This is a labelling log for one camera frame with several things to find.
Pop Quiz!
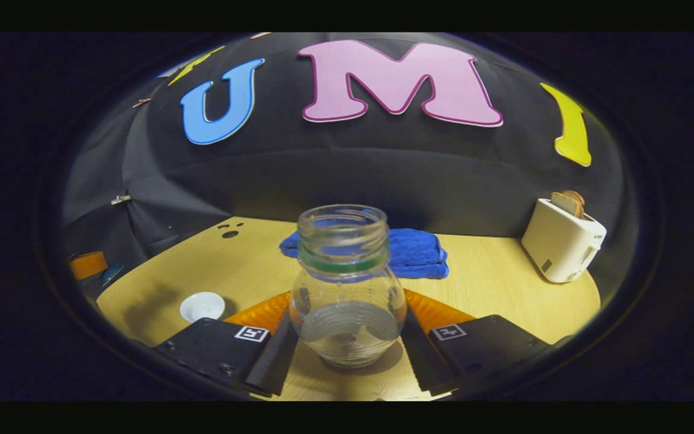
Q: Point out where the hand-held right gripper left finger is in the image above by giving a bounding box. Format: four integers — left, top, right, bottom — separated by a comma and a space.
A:
153, 291, 299, 398

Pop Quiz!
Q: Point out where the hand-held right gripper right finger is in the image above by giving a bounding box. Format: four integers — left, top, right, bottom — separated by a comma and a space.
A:
398, 288, 551, 398

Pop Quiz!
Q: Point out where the clear water bottle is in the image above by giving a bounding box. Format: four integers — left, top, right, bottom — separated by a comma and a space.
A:
289, 204, 408, 370

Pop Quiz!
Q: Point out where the blue towel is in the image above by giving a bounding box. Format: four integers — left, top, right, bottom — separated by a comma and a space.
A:
280, 228, 450, 280

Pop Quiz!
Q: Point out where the white toaster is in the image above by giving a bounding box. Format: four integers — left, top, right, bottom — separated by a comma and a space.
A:
520, 198, 608, 284

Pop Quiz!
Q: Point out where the black backdrop cloth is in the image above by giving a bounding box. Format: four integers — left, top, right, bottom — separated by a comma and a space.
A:
61, 32, 637, 290

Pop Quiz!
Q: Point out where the bread slice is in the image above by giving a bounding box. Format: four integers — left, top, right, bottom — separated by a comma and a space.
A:
551, 190, 586, 219

